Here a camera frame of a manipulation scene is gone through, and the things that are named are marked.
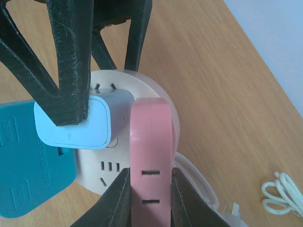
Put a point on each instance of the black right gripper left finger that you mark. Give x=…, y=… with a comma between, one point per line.
x=113, y=209

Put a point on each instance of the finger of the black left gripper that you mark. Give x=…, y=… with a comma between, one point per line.
x=115, y=12
x=65, y=102

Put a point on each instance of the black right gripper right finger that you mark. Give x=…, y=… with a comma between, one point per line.
x=188, y=209

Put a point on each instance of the round beige power strip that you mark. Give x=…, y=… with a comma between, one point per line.
x=97, y=169

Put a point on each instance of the pink plug adapter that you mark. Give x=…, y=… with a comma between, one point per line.
x=150, y=171

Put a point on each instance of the light blue usb charger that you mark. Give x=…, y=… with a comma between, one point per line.
x=108, y=114

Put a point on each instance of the teal plug adapter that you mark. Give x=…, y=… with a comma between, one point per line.
x=31, y=172

